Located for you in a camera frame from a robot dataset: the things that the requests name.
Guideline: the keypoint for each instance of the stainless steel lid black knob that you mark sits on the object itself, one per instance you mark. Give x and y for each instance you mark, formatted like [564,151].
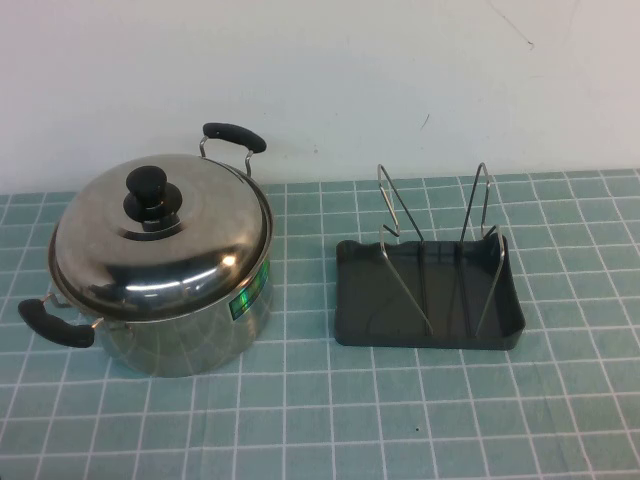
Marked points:
[200,225]

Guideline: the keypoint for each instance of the green white grid tablecloth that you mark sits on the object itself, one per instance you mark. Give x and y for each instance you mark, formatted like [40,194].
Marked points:
[320,425]

